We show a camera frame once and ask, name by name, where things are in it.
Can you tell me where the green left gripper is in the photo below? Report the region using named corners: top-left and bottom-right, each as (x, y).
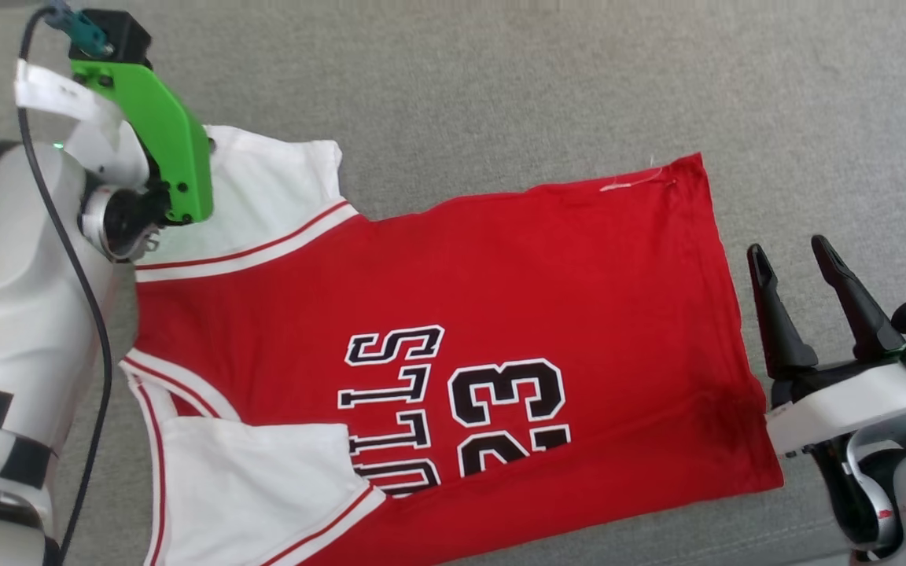
top-left (70, 61), bottom-right (215, 226)

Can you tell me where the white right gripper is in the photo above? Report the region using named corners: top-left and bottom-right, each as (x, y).
top-left (746, 233), bottom-right (906, 458)

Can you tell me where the red and white basketball jersey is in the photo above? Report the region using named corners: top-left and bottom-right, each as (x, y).
top-left (119, 124), bottom-right (786, 566)

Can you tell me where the white cable label tag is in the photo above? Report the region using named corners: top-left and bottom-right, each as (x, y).
top-left (13, 59), bottom-right (120, 123)

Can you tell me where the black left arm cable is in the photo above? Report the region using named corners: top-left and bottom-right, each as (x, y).
top-left (17, 0), bottom-right (117, 566)

